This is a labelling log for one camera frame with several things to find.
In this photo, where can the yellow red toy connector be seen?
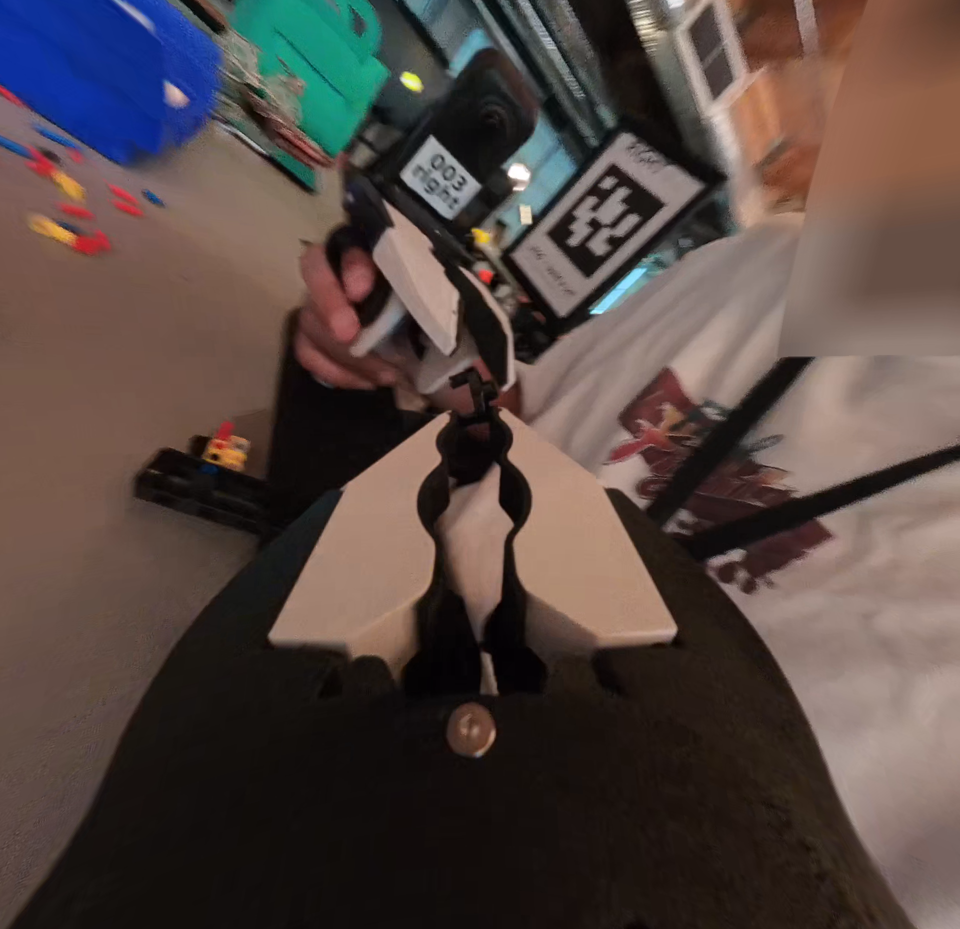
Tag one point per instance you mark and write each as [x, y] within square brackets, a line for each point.
[75, 237]

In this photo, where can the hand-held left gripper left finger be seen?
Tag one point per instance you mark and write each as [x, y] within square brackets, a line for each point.
[360, 554]

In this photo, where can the blue plastic bin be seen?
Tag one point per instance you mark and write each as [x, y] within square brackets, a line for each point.
[97, 59]

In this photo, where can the black toy brick frame assembly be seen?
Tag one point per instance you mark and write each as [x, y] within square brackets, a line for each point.
[202, 486]

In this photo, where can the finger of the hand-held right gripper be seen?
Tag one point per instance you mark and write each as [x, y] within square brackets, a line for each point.
[420, 284]
[487, 321]

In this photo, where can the person's right hand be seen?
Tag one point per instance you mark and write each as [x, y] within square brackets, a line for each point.
[330, 329]

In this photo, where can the scattered small toy pieces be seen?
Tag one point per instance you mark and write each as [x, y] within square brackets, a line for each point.
[67, 186]

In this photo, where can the teal green bag-shaped container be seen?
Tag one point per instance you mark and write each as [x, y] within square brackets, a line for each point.
[315, 51]

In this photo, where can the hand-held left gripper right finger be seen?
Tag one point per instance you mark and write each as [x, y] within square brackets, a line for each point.
[592, 561]

